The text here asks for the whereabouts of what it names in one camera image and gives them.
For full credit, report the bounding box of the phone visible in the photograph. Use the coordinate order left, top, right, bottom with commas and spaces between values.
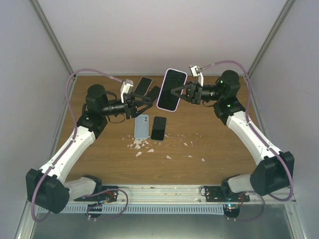
145, 86, 161, 103
134, 77, 153, 96
157, 68, 187, 112

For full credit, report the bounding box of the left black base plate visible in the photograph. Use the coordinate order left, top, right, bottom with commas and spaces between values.
74, 185, 118, 204

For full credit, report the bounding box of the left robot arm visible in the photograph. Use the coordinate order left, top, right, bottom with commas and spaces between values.
26, 84, 153, 214

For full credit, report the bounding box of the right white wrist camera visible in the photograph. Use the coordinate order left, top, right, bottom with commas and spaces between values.
189, 65, 204, 86

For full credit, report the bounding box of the grey slotted cable duct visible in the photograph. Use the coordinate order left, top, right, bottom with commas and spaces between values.
37, 204, 225, 214

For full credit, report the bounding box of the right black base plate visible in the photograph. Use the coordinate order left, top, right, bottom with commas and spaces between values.
199, 185, 250, 203

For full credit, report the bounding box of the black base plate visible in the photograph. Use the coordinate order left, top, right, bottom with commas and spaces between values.
199, 185, 250, 203
74, 185, 118, 204

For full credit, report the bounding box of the black smartphone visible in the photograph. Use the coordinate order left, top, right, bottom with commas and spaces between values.
151, 117, 166, 141

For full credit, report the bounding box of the white debris pile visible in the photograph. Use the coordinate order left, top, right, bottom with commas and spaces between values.
127, 136, 155, 157

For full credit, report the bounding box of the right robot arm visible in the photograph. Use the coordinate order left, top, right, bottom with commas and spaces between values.
170, 70, 295, 202

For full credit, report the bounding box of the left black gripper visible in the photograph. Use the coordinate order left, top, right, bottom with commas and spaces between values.
101, 92, 153, 120

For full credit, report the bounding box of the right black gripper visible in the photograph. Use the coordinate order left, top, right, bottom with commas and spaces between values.
170, 80, 223, 105

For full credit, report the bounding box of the aluminium rail frame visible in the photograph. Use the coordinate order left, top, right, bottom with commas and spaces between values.
27, 183, 297, 204

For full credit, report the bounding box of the phone in white case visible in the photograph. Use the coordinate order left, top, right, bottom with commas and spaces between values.
134, 77, 153, 96

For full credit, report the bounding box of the phone in grey case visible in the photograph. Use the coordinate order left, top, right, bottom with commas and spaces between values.
145, 86, 161, 103

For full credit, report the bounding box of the light blue phone case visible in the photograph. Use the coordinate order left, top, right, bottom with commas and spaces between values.
134, 114, 150, 139

